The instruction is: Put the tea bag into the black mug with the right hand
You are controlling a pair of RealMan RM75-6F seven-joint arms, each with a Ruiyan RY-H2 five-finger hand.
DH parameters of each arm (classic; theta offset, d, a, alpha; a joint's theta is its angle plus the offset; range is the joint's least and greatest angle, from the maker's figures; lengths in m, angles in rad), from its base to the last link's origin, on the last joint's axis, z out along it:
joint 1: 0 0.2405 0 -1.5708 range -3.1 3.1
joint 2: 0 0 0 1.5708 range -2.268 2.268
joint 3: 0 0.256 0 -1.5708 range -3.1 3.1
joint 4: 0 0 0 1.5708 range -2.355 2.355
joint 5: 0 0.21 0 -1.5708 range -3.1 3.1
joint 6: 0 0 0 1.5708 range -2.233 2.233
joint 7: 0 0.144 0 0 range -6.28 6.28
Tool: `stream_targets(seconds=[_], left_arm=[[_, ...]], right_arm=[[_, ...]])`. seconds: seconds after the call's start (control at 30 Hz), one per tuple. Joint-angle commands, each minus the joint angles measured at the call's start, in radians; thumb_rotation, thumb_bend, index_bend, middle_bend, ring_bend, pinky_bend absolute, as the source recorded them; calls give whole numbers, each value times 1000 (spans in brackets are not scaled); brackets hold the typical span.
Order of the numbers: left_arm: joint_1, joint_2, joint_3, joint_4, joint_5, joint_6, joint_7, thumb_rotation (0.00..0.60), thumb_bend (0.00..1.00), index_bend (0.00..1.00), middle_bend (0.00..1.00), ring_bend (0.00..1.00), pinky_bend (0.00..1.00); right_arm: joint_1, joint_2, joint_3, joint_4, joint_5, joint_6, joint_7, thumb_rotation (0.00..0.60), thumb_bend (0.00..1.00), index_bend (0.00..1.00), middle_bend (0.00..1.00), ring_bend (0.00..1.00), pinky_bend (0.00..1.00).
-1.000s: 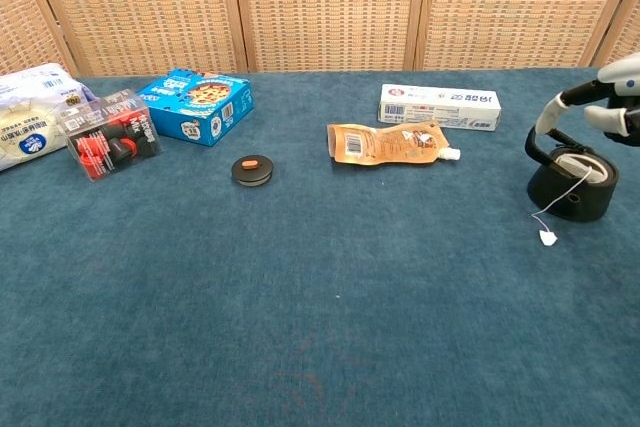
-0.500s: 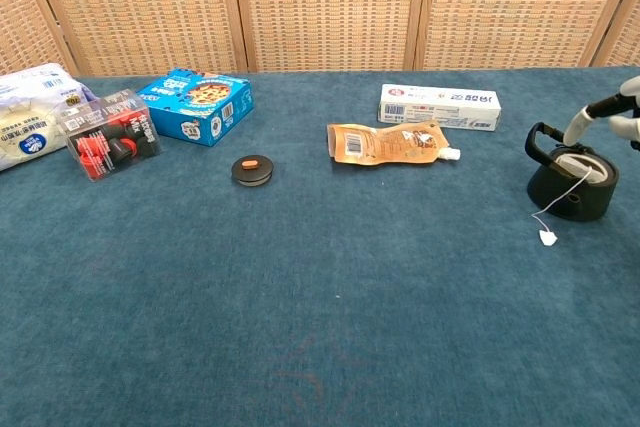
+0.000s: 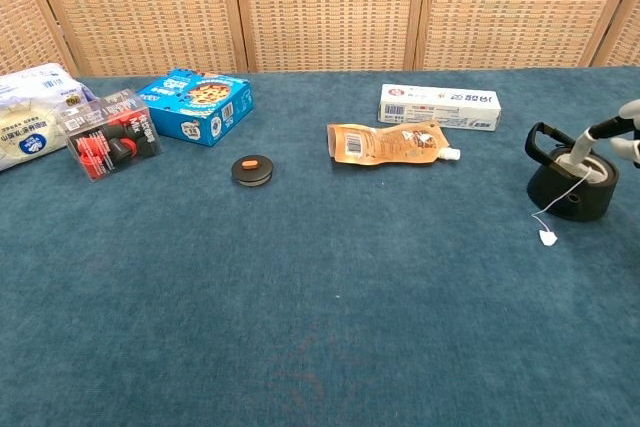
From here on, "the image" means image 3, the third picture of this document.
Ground black lid with orange knob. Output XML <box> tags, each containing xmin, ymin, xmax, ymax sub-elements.
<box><xmin>230</xmin><ymin>155</ymin><xmax>275</xmax><ymax>187</ymax></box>

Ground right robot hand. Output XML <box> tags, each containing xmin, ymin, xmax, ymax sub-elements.
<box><xmin>567</xmin><ymin>99</ymin><xmax>640</xmax><ymax>171</ymax></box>

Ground white toothpaste box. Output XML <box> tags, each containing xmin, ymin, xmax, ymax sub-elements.
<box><xmin>377</xmin><ymin>83</ymin><xmax>502</xmax><ymax>132</ymax></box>

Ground wicker screen panel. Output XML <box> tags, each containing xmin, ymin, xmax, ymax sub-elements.
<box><xmin>24</xmin><ymin>0</ymin><xmax>249</xmax><ymax>77</ymax></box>
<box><xmin>230</xmin><ymin>0</ymin><xmax>430</xmax><ymax>73</ymax></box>
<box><xmin>0</xmin><ymin>0</ymin><xmax>79</xmax><ymax>77</ymax></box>
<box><xmin>592</xmin><ymin>0</ymin><xmax>640</xmax><ymax>68</ymax></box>
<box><xmin>413</xmin><ymin>0</ymin><xmax>639</xmax><ymax>72</ymax></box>

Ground blue felt table cover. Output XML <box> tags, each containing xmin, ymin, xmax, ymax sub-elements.
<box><xmin>0</xmin><ymin>65</ymin><xmax>640</xmax><ymax>427</ymax></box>

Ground white tissue pack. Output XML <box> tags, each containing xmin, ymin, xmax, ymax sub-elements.
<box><xmin>0</xmin><ymin>62</ymin><xmax>94</xmax><ymax>172</ymax></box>

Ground grey tea bag with string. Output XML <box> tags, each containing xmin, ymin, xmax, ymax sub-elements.
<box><xmin>530</xmin><ymin>169</ymin><xmax>596</xmax><ymax>248</ymax></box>

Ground orange spout pouch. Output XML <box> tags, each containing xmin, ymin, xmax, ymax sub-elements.
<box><xmin>326</xmin><ymin>120</ymin><xmax>462</xmax><ymax>166</ymax></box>

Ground black teapot with handle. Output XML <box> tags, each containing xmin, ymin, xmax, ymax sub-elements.
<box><xmin>524</xmin><ymin>121</ymin><xmax>620</xmax><ymax>223</ymax></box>

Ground clear box red black items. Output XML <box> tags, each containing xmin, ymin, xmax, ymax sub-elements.
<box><xmin>57</xmin><ymin>88</ymin><xmax>163</xmax><ymax>183</ymax></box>

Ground blue cookie box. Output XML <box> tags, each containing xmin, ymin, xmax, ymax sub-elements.
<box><xmin>136</xmin><ymin>68</ymin><xmax>255</xmax><ymax>148</ymax></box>

